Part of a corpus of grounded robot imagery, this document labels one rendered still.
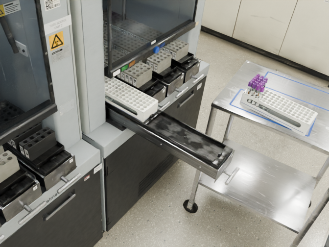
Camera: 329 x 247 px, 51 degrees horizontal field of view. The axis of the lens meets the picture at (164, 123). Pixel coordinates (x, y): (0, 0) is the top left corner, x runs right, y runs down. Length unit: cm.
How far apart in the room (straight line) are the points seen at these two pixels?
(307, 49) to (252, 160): 170
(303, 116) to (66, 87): 92
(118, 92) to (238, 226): 111
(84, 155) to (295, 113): 85
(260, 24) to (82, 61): 260
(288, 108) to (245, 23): 224
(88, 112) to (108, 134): 13
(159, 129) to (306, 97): 72
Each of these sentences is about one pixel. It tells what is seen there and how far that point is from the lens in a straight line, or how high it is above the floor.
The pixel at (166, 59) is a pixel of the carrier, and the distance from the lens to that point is 162.
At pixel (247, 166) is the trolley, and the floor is 28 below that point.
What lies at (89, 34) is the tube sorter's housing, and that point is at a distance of 117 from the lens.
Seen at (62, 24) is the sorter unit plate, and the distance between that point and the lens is 108.
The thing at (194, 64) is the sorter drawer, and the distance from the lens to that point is 174.
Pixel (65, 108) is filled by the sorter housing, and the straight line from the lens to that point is 123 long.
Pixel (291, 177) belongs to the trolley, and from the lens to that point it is 207.
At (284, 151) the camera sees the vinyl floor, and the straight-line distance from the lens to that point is 263.
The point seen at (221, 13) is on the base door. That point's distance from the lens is 373.
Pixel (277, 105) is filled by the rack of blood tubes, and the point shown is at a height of 87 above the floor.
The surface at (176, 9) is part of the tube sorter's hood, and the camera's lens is 155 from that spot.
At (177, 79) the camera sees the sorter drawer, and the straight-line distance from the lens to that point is 163.
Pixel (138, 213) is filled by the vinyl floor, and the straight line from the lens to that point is 205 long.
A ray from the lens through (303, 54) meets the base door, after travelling 353.
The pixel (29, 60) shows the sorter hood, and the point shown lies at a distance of 103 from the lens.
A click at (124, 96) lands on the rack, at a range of 138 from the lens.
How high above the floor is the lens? 171
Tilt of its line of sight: 41 degrees down
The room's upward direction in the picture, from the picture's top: 7 degrees clockwise
